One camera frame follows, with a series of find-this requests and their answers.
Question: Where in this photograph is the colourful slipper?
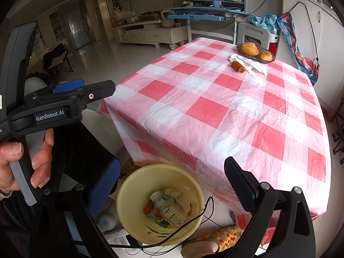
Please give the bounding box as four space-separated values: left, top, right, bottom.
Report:
183 225 243 252

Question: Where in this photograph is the pink checkered tablecloth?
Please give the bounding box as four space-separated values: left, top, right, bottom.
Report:
98 37 331 228

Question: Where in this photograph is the colourful hanging bag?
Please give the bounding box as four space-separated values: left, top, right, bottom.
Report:
277 12 320 86

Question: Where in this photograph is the white plastic bag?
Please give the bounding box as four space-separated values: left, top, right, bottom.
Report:
229 54 268 77

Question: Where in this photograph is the white sideboard cabinet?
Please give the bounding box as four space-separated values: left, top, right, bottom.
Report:
282 0 343 109

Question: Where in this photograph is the person's left hand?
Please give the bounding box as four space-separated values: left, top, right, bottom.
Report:
1 129 54 196

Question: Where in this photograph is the pink kettlebell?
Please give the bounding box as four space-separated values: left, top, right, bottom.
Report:
160 10 175 28

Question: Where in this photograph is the light blue crumpled cloth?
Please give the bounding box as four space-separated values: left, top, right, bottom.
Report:
246 13 279 34

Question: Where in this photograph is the dark folding chair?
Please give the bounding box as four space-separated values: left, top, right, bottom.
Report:
331 97 344 155

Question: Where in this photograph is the black cable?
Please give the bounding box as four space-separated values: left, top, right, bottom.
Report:
109 195 237 256

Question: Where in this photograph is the cream TV cabinet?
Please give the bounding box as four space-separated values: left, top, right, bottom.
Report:
112 20 188 50

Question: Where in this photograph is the yellow mango right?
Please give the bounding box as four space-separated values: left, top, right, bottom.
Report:
258 50 273 62

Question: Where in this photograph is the white tissue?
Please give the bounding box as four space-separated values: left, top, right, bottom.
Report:
164 187 188 200

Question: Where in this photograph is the yellow mango left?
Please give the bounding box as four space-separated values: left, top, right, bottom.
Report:
238 43 260 57

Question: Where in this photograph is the yellow mango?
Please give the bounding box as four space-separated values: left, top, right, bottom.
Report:
258 50 273 62
238 43 260 57

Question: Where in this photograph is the blue children's study desk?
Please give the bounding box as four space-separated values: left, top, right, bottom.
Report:
165 0 249 44

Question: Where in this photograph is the clear plastic bottle white cap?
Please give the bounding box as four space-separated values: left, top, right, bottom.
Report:
150 191 172 207

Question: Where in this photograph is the yellow trash bin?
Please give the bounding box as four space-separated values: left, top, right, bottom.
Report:
116 164 205 246

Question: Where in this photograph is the light blue drink carton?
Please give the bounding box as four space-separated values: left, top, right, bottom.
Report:
160 206 189 228

